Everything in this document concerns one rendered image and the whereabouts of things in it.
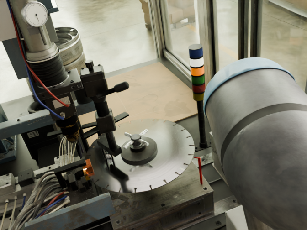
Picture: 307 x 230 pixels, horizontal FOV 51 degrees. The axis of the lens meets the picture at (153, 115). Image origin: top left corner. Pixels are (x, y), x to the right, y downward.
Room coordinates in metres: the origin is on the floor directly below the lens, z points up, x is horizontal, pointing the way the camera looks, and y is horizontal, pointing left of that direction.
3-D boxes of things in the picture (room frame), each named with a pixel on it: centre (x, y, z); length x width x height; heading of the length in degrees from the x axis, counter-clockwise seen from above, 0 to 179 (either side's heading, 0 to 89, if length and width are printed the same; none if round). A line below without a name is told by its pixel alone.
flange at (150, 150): (0.75, 0.06, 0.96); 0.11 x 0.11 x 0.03
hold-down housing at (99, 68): (0.71, 0.13, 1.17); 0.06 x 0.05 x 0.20; 95
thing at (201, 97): (0.95, -0.17, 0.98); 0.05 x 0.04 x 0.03; 14
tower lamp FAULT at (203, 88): (0.95, -0.17, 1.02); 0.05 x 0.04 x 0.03; 14
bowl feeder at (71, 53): (1.46, 0.42, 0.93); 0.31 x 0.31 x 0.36
